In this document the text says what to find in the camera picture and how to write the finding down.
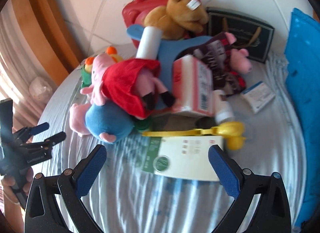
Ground pig plush blue body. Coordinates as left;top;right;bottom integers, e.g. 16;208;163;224
69;101;134;144

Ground yellow duck plush green hood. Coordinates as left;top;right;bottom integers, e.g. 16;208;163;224
81;46;124;88

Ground yellow duck clip tongs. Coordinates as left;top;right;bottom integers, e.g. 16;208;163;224
142;121;246;150

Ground white green carton box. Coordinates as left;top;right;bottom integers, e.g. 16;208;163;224
142;136;223;182

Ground pig plush red dress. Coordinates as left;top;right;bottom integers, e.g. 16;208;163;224
81;58;176;120

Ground white bottle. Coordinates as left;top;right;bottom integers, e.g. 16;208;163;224
213;90;235;124

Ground pink white tissue pack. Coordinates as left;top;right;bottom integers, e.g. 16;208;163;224
172;54;213;117

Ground brown beaver plush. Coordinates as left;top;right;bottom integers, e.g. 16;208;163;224
143;0;209;40

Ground person's left hand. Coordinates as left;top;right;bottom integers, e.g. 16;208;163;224
1;168;34;204

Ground clear plastic bag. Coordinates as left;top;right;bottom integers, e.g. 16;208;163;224
29;77;53;103

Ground striped light blue bedsheet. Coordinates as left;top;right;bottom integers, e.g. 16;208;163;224
34;51;306;232

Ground pink curtain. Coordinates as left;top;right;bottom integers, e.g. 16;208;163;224
1;0;57;131

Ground small white blue box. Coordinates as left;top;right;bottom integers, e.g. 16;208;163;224
240;81;276;114

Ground white lint roller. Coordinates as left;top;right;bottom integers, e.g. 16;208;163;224
136;26;163;59

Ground red bear-face case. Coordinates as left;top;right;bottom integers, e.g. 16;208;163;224
121;0;181;48

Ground blue plastic hanger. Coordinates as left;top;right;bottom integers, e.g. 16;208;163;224
126;24;213;111

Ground pink pig plush plaid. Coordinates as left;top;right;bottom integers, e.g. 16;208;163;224
191;32;253;96

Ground blue plastic storage bin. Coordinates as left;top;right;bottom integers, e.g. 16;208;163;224
285;8;319;226

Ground dark green gift box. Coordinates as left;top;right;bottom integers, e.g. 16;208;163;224
206;7;274;63

